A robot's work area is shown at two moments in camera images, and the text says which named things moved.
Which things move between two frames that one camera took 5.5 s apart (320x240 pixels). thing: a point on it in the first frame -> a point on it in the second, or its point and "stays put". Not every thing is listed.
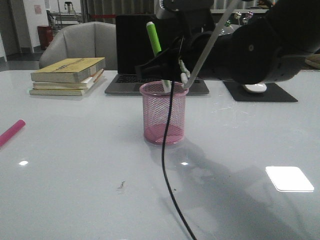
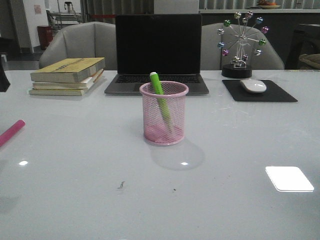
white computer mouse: [258, 87] stays put
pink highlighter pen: [11, 131] stays put
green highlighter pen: [166, 84] -> [159, 92]
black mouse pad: [273, 93] stays put
